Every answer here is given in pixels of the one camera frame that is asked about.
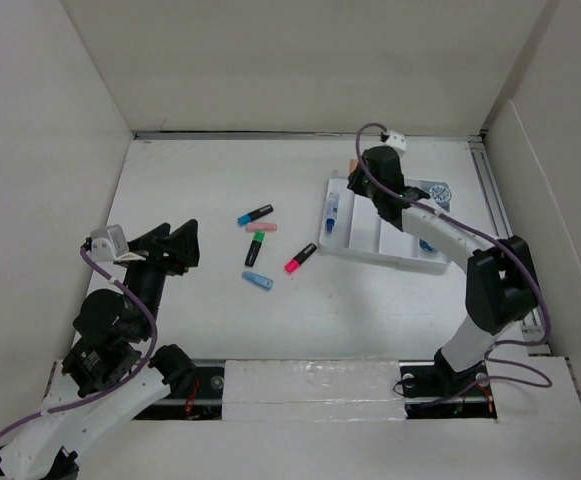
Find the pink translucent marker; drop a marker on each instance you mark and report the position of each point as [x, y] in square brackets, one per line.
[254, 227]

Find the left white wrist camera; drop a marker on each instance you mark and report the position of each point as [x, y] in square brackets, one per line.
[109, 244]

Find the blue cap black highlighter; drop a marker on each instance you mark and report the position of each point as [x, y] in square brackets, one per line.
[255, 215]

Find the white divided organizer tray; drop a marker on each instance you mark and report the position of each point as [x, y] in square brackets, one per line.
[360, 234]

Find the light blue translucent marker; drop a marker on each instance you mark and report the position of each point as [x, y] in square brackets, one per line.
[258, 280]

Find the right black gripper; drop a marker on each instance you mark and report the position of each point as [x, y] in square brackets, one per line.
[355, 180]

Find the orange translucent marker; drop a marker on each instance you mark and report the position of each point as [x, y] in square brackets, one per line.
[352, 165]

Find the green cap black highlighter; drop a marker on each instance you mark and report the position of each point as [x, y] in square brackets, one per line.
[254, 248]

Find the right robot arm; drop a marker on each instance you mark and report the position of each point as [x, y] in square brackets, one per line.
[501, 283]

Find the aluminium rail right side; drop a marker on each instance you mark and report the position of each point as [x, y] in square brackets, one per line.
[531, 327]

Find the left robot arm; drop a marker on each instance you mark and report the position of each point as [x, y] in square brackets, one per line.
[116, 369]

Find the white foam block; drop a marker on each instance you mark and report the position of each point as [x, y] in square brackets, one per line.
[323, 391]

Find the aluminium rail back edge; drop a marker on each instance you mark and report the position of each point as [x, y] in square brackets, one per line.
[279, 135]

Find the pink cap black highlighter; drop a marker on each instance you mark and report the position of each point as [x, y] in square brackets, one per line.
[300, 258]

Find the blue round jar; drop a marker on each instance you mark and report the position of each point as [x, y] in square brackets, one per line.
[441, 194]
[426, 247]

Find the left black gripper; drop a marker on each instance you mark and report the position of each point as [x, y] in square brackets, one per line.
[175, 251]

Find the clear glue bottle blue cap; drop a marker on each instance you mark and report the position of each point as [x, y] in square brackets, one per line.
[331, 211]

